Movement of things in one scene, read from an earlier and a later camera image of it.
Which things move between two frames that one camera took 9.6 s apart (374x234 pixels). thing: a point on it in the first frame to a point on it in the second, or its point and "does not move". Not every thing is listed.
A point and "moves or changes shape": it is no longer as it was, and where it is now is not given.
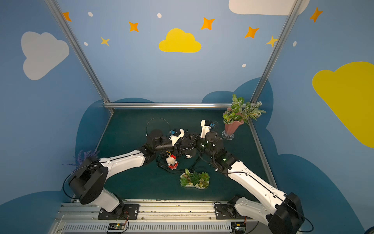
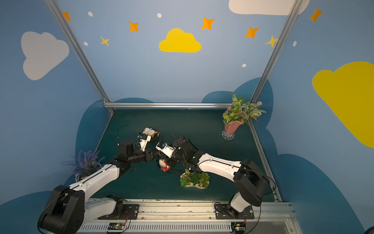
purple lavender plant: x=80 y=160 does not move
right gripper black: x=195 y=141 to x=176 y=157
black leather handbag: x=185 y=163 does not move
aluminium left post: x=77 y=49 does not move
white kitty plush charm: x=171 y=161 moves or changes shape
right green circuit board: x=239 y=227 does not move
